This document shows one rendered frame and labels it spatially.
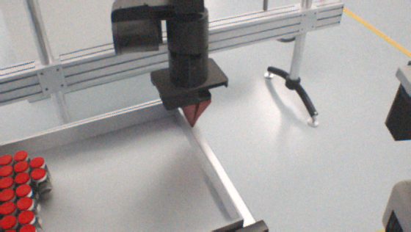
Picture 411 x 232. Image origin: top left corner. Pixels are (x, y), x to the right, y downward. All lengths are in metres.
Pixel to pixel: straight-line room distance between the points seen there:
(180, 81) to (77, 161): 0.21
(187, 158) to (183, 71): 0.15
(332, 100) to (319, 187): 0.63
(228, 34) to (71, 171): 1.17
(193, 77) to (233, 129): 1.40
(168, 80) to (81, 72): 1.00
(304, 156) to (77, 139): 1.35
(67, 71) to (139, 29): 1.04
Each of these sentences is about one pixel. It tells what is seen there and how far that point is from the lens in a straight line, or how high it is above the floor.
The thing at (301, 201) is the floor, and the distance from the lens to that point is 1.69.
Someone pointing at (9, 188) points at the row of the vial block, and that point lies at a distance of 0.58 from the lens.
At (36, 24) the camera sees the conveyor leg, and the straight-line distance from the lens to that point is 1.43.
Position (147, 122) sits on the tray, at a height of 0.88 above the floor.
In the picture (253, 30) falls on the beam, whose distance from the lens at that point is 1.72.
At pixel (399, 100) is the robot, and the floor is 0.97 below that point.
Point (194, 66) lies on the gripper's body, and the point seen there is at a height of 1.03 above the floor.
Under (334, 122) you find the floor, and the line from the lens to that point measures 2.08.
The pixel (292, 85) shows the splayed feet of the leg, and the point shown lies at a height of 0.12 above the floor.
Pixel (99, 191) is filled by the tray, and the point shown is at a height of 0.88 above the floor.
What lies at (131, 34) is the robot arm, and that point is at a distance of 0.50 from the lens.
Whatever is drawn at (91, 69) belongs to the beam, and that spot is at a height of 0.49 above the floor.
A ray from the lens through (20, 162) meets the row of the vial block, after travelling 0.60.
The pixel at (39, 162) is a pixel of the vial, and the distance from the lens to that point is 0.59.
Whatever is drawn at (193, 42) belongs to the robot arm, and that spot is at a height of 1.07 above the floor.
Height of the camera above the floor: 1.33
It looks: 42 degrees down
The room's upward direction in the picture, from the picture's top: straight up
